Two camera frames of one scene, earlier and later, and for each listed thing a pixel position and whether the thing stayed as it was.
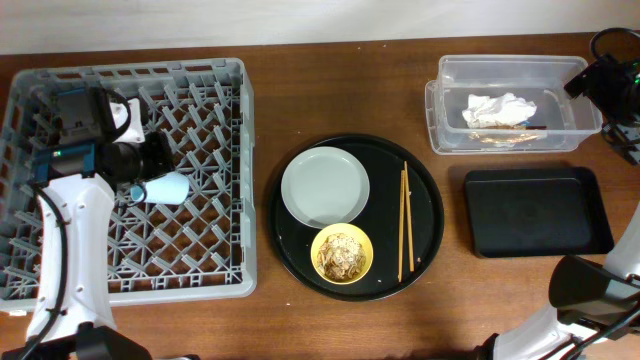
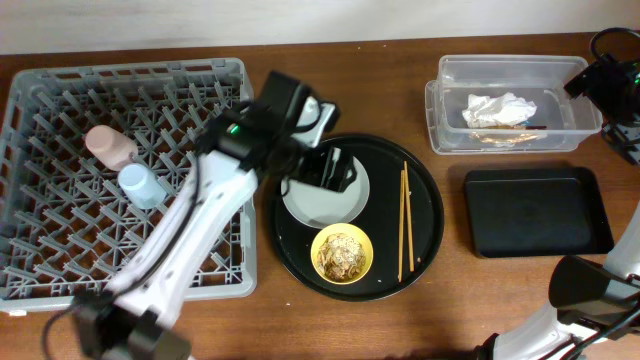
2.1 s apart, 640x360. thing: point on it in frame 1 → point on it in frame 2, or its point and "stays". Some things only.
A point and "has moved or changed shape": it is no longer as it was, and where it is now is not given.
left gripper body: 163,156 → 329,170
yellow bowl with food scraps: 341,254 stays
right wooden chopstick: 410,240 stays
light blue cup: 171,188 has moved or changed shape
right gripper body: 578,81 stays
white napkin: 503,109 stays
